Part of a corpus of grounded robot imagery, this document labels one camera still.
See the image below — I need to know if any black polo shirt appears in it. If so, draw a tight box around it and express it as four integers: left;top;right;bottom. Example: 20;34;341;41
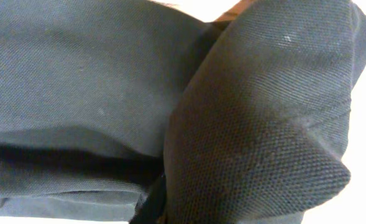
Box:
0;0;366;223

